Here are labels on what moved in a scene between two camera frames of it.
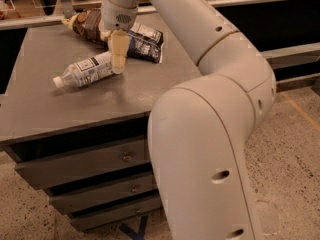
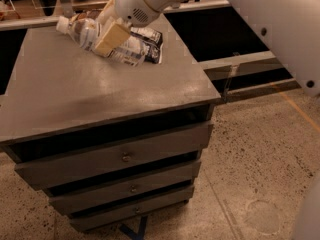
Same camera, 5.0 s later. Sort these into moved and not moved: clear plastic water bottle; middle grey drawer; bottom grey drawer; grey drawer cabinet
Moved: clear plastic water bottle
Not moved: middle grey drawer; grey drawer cabinet; bottom grey drawer
